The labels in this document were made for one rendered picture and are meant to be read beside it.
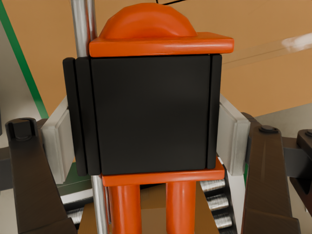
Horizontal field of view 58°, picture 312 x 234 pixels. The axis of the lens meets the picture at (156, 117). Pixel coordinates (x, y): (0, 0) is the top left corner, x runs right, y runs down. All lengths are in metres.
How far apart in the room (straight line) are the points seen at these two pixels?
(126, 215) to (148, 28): 0.12
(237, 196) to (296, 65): 0.46
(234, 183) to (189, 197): 0.80
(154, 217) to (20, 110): 1.36
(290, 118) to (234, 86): 0.83
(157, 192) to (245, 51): 0.52
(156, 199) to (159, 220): 0.70
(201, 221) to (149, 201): 0.20
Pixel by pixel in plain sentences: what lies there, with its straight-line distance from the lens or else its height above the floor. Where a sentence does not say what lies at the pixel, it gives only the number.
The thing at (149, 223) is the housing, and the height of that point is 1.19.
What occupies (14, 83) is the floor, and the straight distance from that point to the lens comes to 1.52.
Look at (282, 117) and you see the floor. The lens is 1.67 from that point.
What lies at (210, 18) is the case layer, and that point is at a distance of 0.85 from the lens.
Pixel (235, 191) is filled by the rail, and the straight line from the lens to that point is 1.01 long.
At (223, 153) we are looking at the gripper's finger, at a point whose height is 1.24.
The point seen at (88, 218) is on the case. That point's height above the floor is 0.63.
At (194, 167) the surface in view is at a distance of 0.17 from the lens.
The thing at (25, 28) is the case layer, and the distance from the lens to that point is 0.88.
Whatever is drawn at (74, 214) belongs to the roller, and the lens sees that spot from 1.09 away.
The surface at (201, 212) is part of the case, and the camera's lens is 0.84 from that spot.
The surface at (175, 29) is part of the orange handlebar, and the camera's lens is 0.16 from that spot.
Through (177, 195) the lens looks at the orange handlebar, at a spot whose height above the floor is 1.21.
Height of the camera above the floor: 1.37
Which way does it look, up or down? 69 degrees down
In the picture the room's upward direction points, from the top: 168 degrees clockwise
